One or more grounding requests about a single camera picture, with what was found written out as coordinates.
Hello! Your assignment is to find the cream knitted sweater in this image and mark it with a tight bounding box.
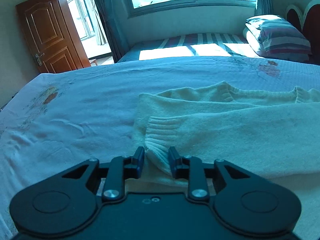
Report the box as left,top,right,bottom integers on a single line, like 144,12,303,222
132,82,319,186

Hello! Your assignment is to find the floral white bed sheet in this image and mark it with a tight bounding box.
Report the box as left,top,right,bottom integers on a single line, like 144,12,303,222
1,56,319,239

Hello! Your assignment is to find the striped bed sheet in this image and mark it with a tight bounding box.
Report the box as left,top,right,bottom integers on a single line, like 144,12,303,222
119,33,258,62

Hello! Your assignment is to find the brown wooden door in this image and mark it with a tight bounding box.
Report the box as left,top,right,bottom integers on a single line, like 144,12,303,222
16,0,91,74

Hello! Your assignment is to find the striped folded quilt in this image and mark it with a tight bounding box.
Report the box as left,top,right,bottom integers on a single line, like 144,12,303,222
243,15,312,62

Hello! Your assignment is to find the dark teal curtain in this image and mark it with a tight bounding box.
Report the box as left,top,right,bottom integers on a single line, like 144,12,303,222
94,0,129,63

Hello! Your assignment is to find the red white headboard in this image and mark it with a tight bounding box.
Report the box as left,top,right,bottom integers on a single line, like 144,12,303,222
285,0,320,65

